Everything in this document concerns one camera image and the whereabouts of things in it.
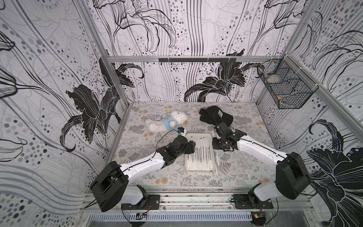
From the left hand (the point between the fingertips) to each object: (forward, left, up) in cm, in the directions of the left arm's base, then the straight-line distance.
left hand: (191, 146), depth 84 cm
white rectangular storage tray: (-6, -1, -7) cm, 10 cm away
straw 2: (-1, -6, -8) cm, 11 cm away
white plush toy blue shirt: (+17, +14, +2) cm, 22 cm away
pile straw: (-11, -15, -8) cm, 20 cm away
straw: (-3, -10, -8) cm, 13 cm away
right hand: (+4, -15, -2) cm, 15 cm away
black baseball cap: (+28, -17, -3) cm, 33 cm away
